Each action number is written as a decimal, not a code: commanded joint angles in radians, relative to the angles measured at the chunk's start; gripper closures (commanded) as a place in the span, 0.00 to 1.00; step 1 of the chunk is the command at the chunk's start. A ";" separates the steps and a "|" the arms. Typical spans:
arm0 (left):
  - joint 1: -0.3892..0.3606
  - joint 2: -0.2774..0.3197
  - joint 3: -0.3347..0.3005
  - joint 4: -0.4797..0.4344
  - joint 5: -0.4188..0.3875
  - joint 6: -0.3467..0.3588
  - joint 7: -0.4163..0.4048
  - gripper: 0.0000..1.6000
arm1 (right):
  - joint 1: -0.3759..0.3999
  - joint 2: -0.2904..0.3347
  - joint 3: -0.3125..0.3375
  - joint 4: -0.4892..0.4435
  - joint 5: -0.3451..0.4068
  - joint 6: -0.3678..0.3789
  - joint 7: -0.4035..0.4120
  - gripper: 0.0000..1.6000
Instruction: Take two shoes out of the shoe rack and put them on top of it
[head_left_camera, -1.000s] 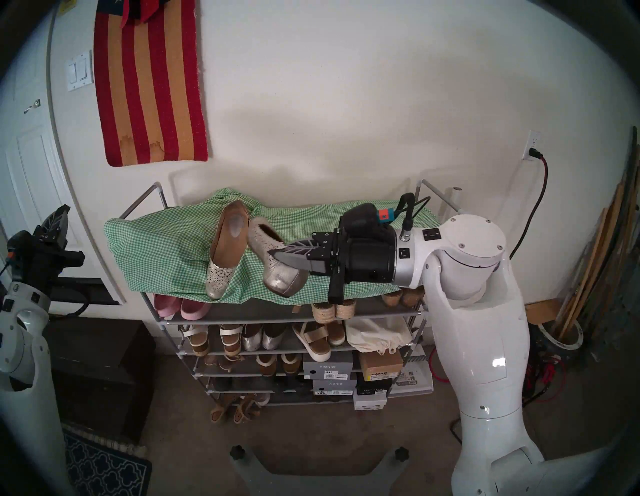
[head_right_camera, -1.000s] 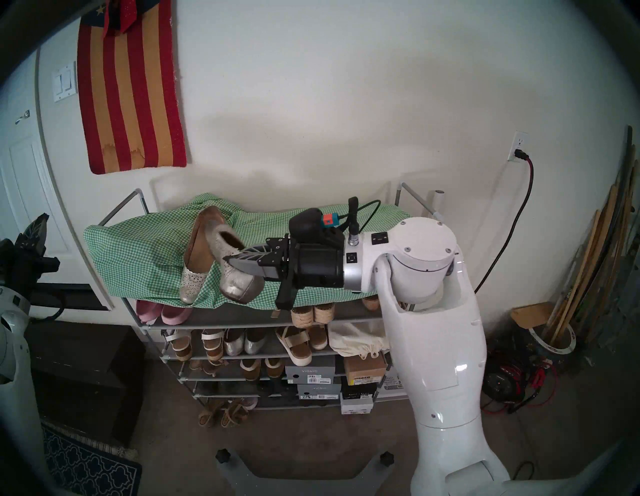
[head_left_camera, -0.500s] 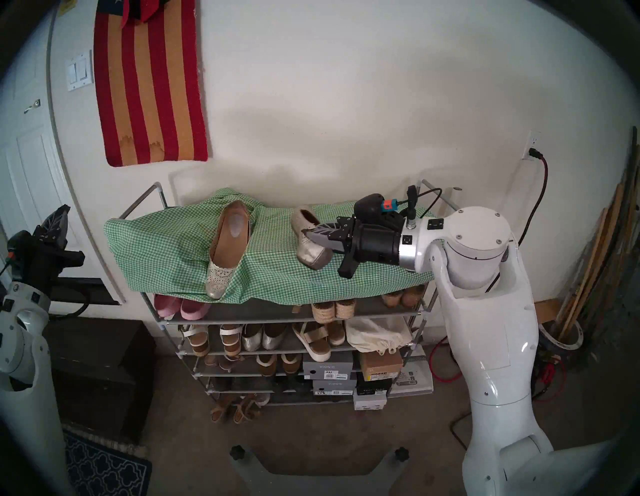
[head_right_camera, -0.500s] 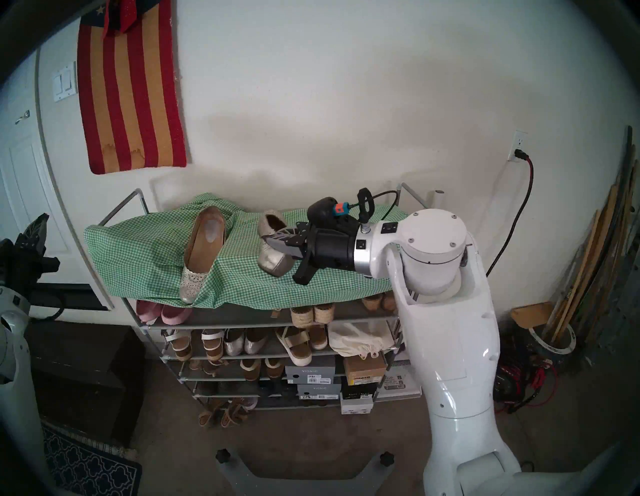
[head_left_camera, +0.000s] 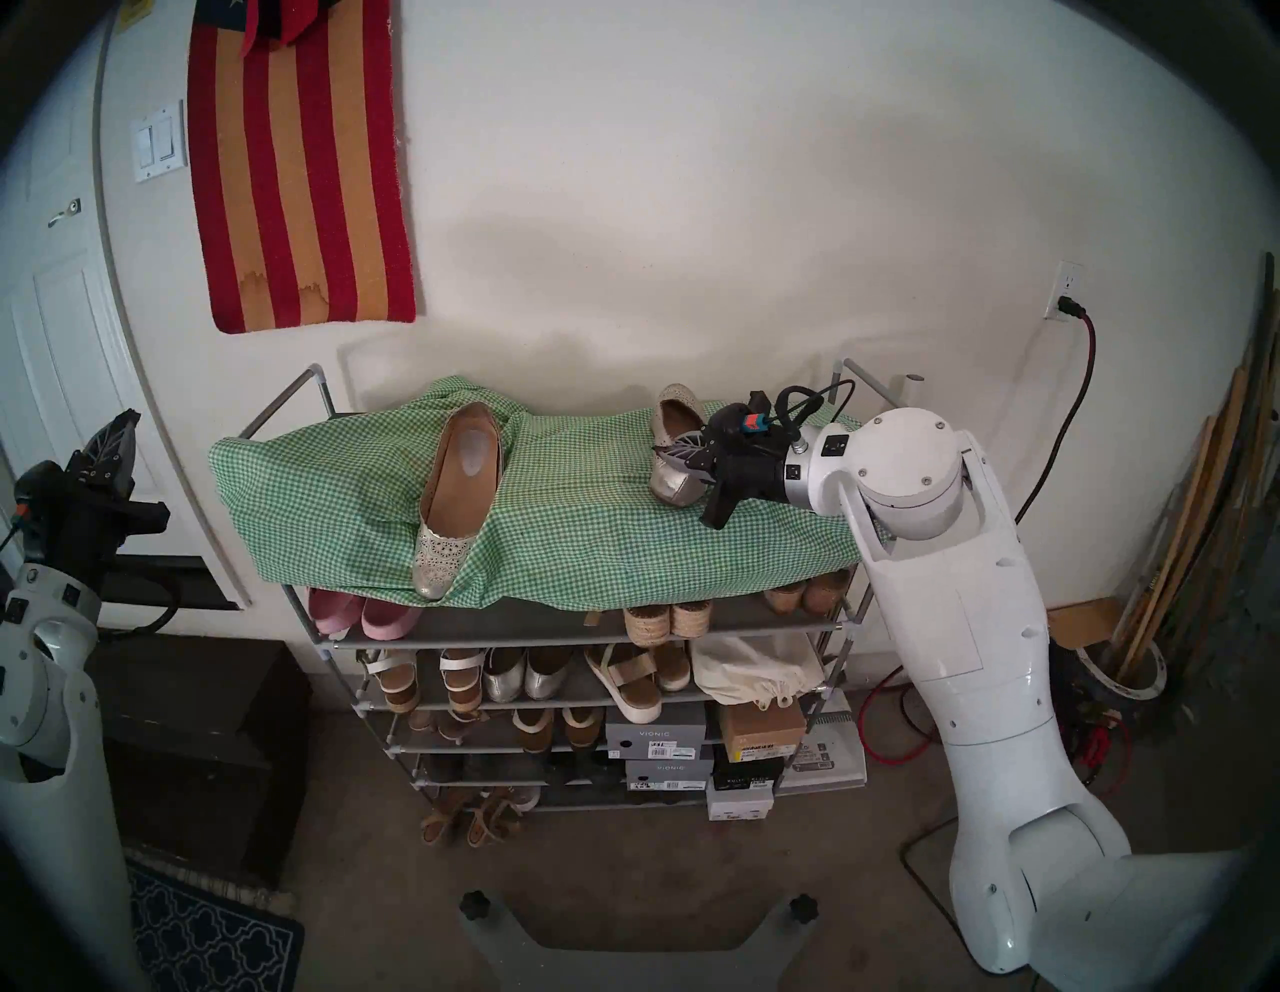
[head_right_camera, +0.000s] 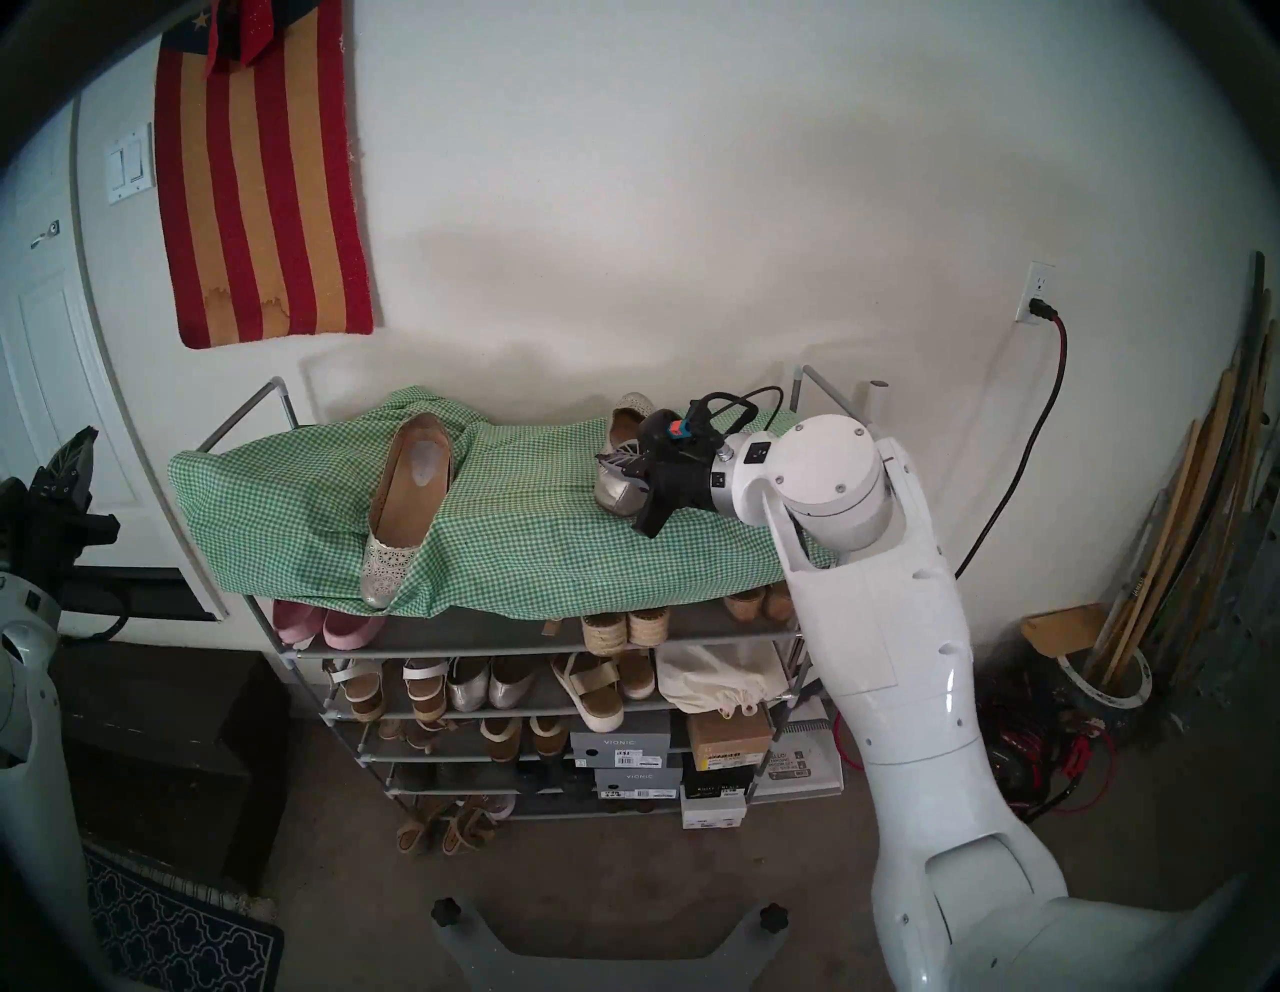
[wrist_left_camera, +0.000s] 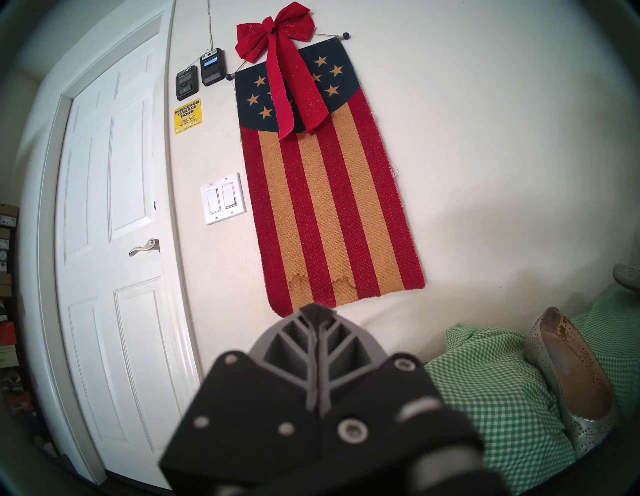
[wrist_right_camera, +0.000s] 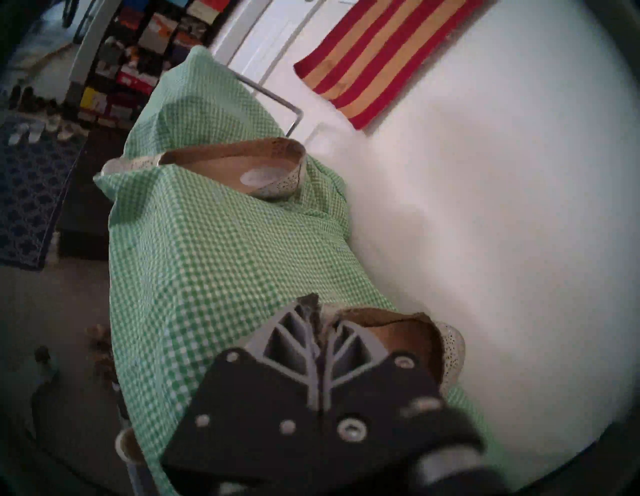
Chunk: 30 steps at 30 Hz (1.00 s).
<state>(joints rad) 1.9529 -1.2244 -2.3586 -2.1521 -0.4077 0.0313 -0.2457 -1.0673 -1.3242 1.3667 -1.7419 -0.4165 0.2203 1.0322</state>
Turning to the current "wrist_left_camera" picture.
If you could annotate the green gingham cloth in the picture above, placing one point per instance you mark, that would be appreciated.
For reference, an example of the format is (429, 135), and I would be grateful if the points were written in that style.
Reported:
(490, 400)

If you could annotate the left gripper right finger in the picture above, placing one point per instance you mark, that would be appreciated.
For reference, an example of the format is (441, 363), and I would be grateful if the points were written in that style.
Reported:
(370, 400)

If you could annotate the cluttered storage shelf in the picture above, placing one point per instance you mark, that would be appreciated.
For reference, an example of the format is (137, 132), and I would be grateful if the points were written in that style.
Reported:
(7, 330)

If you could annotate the black keypad with display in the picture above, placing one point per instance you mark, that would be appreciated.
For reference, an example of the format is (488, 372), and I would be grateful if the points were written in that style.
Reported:
(213, 70)

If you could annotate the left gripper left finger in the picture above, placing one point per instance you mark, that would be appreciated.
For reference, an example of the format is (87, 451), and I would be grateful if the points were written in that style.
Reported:
(260, 425)

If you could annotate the silver perforated shoe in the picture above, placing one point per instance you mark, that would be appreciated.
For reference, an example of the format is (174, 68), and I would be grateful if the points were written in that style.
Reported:
(575, 370)
(629, 276)

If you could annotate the white double light switch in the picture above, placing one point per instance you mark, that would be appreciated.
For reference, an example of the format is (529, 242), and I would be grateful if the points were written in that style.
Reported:
(222, 200)

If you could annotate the white panel door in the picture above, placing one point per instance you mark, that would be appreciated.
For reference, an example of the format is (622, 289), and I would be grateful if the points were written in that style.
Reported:
(125, 300)

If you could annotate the black wall keypad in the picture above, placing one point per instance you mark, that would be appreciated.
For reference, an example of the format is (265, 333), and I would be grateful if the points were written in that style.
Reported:
(187, 84)

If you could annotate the red tan striped flag hanging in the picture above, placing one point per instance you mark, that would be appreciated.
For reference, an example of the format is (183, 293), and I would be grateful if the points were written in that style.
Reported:
(325, 200)

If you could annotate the yellow garage door sticker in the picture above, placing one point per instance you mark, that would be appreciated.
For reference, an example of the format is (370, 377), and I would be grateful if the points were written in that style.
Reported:
(188, 116)

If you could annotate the red glitter bow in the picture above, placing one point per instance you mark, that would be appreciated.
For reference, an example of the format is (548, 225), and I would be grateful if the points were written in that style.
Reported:
(280, 60)

